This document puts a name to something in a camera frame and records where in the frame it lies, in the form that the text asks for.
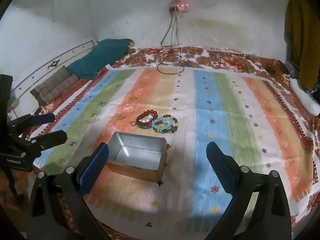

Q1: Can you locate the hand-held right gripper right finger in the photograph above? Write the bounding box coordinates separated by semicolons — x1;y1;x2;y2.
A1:
206;141;293;240

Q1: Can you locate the green bangle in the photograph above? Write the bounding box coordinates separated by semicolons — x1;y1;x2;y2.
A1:
135;120;153;130

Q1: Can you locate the thin dark cable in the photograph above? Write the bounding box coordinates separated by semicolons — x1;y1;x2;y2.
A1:
161;11;175;46

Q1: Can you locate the striped pastel mat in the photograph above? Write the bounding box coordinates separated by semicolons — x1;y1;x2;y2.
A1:
34;66;314;228

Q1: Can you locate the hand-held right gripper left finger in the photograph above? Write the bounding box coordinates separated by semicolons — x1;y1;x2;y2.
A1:
26;142;118;240

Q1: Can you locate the teal pillow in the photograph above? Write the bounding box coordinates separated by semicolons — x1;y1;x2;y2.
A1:
67;39;135;80

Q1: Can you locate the white rolled cloth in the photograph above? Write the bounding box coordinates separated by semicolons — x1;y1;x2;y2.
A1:
289;79;320;117

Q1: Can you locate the red bead bracelet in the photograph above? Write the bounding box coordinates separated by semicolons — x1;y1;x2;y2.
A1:
136;110;158;128

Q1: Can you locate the black looped cable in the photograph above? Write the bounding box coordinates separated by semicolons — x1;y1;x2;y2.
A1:
157;10;186;75

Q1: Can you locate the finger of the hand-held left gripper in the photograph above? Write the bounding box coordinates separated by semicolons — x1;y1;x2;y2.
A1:
7;113;55;128
15;130;68;155

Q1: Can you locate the white bed headboard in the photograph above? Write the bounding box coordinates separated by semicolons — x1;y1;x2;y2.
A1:
0;39;97;120

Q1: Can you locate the grey box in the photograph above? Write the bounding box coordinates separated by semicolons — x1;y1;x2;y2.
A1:
285;61;299;79

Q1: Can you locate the brown quilted cushion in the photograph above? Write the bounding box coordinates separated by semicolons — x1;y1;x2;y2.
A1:
30;66;78;105

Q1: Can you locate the yellow hanging cloth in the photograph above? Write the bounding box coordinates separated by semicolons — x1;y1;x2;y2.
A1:
284;0;320;90

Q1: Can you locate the light blue bead bracelet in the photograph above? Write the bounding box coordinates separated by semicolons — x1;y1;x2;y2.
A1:
152;116;174;131

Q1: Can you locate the power strip with red lights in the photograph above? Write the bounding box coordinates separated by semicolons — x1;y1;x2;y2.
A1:
169;2;190;12

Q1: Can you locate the rectangular metal tin box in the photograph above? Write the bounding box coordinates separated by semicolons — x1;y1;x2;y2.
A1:
106;132;167;183

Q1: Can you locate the multicoloured dark bead bracelet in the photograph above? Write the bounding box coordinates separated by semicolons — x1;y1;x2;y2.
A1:
152;117;180;134

